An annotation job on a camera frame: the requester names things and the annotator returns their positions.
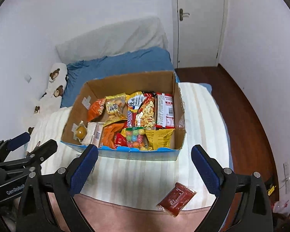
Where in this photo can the cream red snack packet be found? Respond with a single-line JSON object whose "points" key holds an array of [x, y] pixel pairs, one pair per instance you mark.
{"points": [[94, 132]]}

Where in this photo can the grey padded headboard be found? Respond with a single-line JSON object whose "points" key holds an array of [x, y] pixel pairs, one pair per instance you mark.
{"points": [[114, 39]]}

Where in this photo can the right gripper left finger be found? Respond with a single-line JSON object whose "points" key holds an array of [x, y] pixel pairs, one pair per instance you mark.
{"points": [[35, 210]]}

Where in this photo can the white door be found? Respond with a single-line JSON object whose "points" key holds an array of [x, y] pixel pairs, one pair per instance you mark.
{"points": [[200, 33]]}

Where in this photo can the colourful gumball candy bag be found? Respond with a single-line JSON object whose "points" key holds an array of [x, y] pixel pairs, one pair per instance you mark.
{"points": [[136, 138]]}

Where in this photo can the yellow snack bag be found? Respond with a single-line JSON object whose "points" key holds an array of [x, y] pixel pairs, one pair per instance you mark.
{"points": [[159, 138]]}

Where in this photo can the white wall socket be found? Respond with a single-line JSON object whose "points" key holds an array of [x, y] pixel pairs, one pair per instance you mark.
{"points": [[28, 78]]}

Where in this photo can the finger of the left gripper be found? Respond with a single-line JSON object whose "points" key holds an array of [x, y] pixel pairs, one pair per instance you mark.
{"points": [[34, 158], [12, 144]]}

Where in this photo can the red white noodle packet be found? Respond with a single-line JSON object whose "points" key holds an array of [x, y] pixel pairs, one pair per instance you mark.
{"points": [[165, 111]]}

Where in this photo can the blue bed sheet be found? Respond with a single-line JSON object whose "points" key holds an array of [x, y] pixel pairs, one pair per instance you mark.
{"points": [[116, 67]]}

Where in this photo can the orange snack packet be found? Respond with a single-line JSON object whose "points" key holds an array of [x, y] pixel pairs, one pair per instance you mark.
{"points": [[109, 133], [96, 109]]}

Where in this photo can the white bear print pillow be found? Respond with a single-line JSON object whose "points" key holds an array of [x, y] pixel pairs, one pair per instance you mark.
{"points": [[51, 99]]}

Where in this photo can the striped cream pink blanket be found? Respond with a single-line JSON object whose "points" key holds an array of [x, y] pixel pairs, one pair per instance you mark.
{"points": [[122, 195]]}

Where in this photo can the wall outlet with cable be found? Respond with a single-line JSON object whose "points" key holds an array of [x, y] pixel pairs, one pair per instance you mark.
{"points": [[286, 181]]}

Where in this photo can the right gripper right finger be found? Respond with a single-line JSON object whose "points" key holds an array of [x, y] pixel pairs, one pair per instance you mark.
{"points": [[253, 211]]}

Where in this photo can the dark red sauce packet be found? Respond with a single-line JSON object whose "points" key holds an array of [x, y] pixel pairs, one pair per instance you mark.
{"points": [[176, 199]]}

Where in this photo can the metal door handle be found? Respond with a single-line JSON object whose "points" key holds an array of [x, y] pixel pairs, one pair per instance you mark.
{"points": [[183, 14]]}

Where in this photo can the instant noodle packet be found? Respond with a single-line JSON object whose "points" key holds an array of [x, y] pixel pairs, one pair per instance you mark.
{"points": [[141, 110]]}

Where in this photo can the yellow biscuit bag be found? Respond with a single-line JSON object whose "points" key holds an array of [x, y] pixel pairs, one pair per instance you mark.
{"points": [[115, 108]]}

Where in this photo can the red candy packet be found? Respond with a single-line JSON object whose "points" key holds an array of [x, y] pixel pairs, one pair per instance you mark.
{"points": [[120, 140]]}

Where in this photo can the yellow jelly cup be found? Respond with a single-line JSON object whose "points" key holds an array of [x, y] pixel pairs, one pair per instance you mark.
{"points": [[80, 131]]}

